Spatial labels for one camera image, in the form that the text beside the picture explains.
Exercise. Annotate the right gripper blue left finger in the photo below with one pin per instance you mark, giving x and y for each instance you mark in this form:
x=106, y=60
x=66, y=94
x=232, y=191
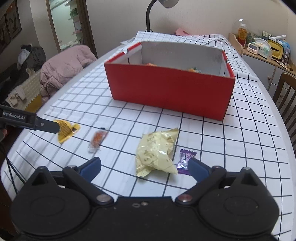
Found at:
x=90, y=169

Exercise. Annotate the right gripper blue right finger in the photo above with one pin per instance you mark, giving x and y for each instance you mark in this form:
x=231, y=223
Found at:
x=198, y=170

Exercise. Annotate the purple candy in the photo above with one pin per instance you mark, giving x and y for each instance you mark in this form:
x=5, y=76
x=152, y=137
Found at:
x=185, y=156

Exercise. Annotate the pale green snack packet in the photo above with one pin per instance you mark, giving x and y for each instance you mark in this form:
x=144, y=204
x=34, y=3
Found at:
x=153, y=152

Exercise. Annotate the yellow candy wrapper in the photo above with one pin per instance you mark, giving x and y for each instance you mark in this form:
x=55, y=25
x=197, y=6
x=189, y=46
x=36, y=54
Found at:
x=67, y=130

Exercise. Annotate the orange small candy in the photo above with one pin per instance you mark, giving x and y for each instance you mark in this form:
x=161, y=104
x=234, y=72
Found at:
x=97, y=139

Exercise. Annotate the white grid tablecloth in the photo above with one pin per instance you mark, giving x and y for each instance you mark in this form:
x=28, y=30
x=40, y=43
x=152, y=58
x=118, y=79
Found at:
x=252, y=134

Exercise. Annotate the pink jacket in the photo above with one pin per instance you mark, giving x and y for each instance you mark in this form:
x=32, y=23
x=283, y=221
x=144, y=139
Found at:
x=61, y=68

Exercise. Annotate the red cardboard box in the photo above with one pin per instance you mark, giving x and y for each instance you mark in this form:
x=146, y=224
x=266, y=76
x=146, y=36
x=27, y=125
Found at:
x=181, y=77

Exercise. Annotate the wooden chair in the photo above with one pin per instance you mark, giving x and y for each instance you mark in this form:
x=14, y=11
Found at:
x=284, y=98

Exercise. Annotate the wooden grey cabinet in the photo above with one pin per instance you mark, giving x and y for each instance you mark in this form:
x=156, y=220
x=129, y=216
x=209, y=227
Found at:
x=268, y=71

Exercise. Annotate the white digital timer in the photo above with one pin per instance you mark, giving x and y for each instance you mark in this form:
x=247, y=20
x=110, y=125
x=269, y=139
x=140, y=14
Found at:
x=252, y=48

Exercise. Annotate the tissue pack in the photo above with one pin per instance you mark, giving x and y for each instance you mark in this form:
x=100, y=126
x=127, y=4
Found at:
x=264, y=48

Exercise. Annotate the yellow container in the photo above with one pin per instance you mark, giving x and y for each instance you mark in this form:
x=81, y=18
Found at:
x=276, y=48

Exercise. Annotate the orange drink bottle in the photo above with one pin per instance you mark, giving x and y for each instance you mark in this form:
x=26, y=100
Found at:
x=242, y=34

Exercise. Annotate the grey desk lamp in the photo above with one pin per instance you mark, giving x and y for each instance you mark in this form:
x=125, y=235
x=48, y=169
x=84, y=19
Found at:
x=155, y=10

